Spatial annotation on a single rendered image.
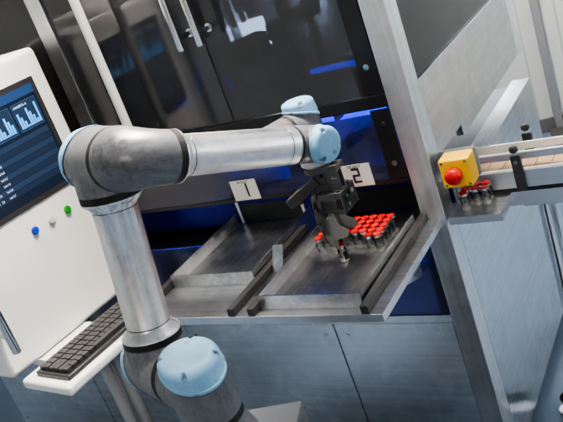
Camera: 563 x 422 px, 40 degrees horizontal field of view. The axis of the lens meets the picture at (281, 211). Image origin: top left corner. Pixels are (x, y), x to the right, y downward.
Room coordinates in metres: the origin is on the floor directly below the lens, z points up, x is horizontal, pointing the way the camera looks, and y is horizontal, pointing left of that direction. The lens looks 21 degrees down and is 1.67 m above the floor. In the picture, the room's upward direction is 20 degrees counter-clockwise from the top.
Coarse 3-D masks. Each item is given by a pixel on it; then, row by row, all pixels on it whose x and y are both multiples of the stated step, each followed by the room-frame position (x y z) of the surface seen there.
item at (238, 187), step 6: (240, 180) 1.98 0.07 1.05; (246, 180) 1.97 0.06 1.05; (252, 180) 1.96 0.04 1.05; (234, 186) 2.00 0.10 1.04; (240, 186) 1.98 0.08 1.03; (252, 186) 1.96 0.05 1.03; (234, 192) 2.00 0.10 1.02; (240, 192) 1.99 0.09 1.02; (246, 192) 1.98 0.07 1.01; (252, 192) 1.97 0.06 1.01; (258, 192) 1.96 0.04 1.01; (240, 198) 1.99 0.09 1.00; (246, 198) 1.98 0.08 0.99; (252, 198) 1.97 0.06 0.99
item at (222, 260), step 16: (224, 224) 2.07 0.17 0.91; (240, 224) 2.11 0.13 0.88; (256, 224) 2.06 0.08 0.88; (272, 224) 2.02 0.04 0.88; (288, 224) 1.98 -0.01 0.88; (208, 240) 1.99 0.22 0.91; (224, 240) 2.03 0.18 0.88; (240, 240) 1.99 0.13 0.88; (256, 240) 1.95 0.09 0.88; (272, 240) 1.91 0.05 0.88; (192, 256) 1.92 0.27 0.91; (208, 256) 1.96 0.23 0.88; (224, 256) 1.92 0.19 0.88; (240, 256) 1.88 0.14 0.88; (256, 256) 1.84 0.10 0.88; (176, 272) 1.86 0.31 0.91; (192, 272) 1.89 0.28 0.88; (208, 272) 1.86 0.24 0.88; (224, 272) 1.74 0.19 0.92; (240, 272) 1.71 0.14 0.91; (256, 272) 1.71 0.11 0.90
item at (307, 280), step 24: (312, 240) 1.78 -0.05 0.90; (288, 264) 1.67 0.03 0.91; (312, 264) 1.68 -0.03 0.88; (336, 264) 1.64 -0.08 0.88; (360, 264) 1.59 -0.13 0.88; (384, 264) 1.51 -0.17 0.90; (264, 288) 1.58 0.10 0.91; (288, 288) 1.60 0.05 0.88; (312, 288) 1.56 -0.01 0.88; (336, 288) 1.52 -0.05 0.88; (360, 288) 1.48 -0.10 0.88
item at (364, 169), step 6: (366, 162) 1.76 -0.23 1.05; (342, 168) 1.80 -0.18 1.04; (348, 168) 1.79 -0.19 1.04; (360, 168) 1.77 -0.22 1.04; (366, 168) 1.76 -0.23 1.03; (348, 174) 1.79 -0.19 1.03; (354, 174) 1.78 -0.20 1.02; (360, 174) 1.77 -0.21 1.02; (366, 174) 1.77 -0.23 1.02; (372, 174) 1.76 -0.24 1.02; (366, 180) 1.77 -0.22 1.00; (372, 180) 1.76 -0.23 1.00; (354, 186) 1.79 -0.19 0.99; (360, 186) 1.78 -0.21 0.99
